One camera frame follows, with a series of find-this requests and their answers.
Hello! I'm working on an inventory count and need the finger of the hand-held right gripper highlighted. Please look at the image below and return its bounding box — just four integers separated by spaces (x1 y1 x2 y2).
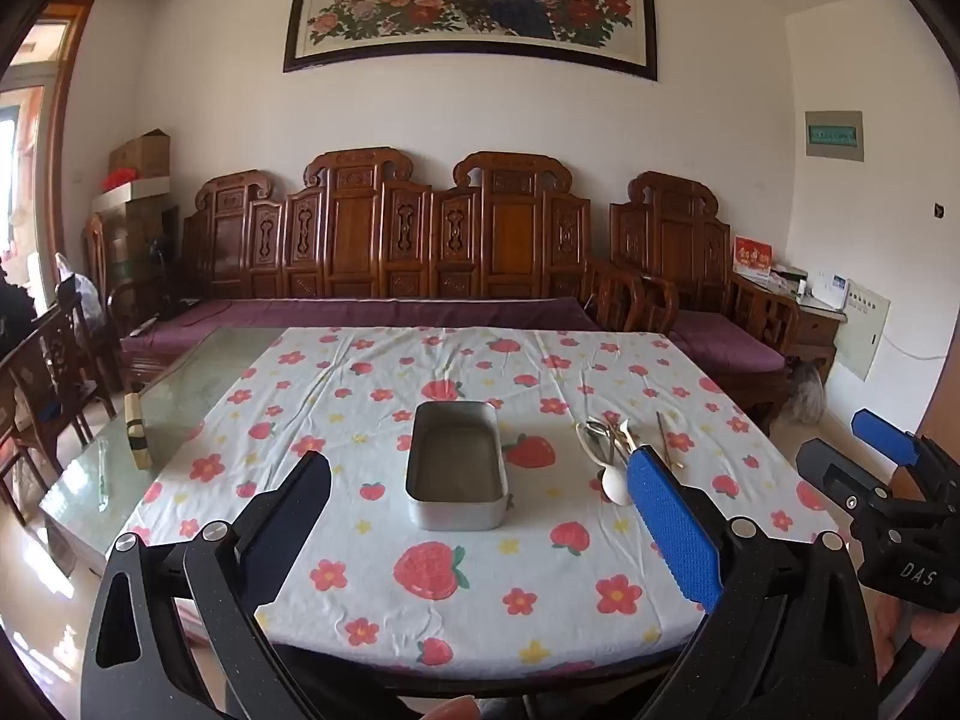
796 439 893 533
853 409 938 473

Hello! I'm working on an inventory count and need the person's right hand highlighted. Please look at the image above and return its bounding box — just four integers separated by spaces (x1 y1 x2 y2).
874 592 960 691

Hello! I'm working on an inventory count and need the white electrical panel door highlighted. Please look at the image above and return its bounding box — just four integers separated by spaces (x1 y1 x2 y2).
834 279 893 382

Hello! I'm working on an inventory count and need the wooden door frame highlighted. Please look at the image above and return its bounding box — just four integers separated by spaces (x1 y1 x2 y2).
0 0 97 361

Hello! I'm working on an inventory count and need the short purple seat cushion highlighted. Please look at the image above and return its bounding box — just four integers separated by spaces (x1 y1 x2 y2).
670 310 788 376

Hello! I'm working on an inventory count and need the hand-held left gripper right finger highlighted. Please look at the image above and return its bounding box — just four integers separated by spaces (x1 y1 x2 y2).
625 445 880 720

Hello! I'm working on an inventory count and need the carved wooden armchair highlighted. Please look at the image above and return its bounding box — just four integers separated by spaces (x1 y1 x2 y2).
609 171 800 425

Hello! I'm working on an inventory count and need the stack of dark boxes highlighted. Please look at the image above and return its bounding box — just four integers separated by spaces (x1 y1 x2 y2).
96 196 182 305

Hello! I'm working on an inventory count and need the grey fluffy duster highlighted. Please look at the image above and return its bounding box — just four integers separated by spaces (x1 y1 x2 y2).
783 360 827 425

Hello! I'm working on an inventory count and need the white soup spoon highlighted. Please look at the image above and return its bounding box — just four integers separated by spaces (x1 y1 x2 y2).
598 420 632 506

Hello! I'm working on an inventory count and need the small wooden block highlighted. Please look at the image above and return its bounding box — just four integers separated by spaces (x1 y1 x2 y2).
123 391 152 470

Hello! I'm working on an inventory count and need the white flat box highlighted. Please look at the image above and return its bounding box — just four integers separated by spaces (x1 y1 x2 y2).
91 178 174 212

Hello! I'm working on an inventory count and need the red greeting card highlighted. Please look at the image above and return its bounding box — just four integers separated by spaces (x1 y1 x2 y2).
733 235 774 280

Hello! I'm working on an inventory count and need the green framed wall panel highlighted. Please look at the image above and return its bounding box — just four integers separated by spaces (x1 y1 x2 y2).
805 110 866 163

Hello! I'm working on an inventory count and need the carved wooden sofa bench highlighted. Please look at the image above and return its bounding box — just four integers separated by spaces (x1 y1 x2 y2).
107 147 612 391

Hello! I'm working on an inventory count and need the wooden side table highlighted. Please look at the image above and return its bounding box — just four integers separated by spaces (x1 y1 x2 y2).
731 270 848 385

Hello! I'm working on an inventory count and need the strawberry flower print tablecloth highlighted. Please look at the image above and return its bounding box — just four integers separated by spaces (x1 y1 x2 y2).
120 325 842 673

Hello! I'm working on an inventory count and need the metal tin box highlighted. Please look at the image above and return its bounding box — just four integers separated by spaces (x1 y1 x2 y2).
405 400 508 533

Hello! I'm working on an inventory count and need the long purple seat cushion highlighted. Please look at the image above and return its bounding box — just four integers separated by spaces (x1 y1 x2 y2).
120 297 602 362

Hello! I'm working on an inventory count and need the clear plastic bag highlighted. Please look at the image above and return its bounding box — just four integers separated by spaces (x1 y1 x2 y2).
53 253 104 332

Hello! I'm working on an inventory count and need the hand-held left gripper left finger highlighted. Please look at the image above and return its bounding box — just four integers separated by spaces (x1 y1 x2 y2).
79 451 335 720

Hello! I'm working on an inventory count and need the dark wooden chair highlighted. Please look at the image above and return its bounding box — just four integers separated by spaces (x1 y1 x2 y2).
0 292 119 527

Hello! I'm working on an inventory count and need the white desk device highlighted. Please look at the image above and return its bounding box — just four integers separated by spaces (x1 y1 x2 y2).
813 269 853 310

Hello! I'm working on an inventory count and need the brown cardboard box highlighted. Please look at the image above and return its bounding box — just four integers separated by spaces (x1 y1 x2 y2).
109 129 173 179

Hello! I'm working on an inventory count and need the person's left hand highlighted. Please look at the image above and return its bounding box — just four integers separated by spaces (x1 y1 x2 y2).
409 694 481 720

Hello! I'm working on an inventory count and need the framed peacock flower painting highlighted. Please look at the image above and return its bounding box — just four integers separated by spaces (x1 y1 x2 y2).
283 0 659 83

